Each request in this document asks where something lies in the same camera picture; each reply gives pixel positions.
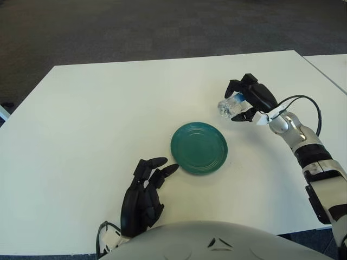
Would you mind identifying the grey robot torso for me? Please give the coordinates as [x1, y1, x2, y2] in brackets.
[99, 220, 338, 260]

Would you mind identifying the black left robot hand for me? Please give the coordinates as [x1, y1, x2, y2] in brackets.
[120, 156, 179, 238]

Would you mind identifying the white furniture corner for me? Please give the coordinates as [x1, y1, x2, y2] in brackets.
[0, 104, 11, 121]

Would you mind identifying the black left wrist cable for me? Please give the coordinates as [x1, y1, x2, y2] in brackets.
[95, 220, 120, 257]

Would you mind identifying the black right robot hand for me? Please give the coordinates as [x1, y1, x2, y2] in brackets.
[224, 73, 279, 122]

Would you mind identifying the green round plate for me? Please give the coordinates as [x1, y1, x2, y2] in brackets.
[170, 121, 229, 176]

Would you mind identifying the clear bottle with blue cap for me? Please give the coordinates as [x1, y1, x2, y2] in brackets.
[217, 92, 252, 119]

